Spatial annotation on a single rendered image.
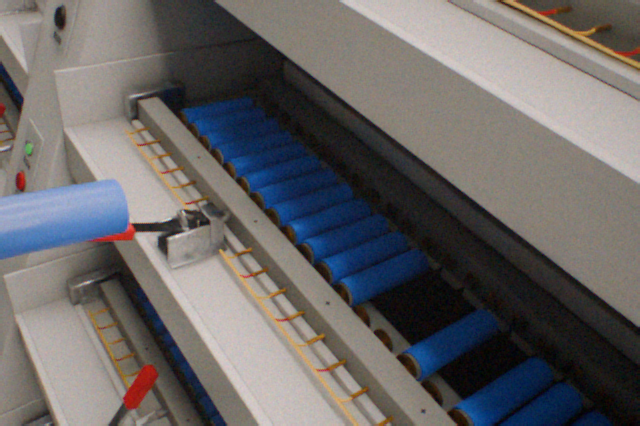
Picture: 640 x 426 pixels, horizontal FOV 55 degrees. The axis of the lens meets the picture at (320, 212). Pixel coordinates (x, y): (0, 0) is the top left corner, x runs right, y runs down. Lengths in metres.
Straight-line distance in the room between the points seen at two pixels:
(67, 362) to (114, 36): 0.29
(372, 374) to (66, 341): 0.36
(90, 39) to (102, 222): 0.34
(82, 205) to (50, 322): 0.45
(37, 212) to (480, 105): 0.16
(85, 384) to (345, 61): 0.39
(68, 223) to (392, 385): 0.19
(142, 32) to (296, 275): 0.26
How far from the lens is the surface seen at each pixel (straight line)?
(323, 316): 0.35
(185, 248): 0.41
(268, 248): 0.39
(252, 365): 0.36
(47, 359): 0.62
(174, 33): 0.55
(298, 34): 0.33
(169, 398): 0.55
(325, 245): 0.40
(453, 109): 0.25
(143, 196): 0.47
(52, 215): 0.20
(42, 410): 0.78
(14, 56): 0.68
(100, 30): 0.53
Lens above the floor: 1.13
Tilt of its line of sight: 24 degrees down
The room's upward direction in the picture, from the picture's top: 26 degrees clockwise
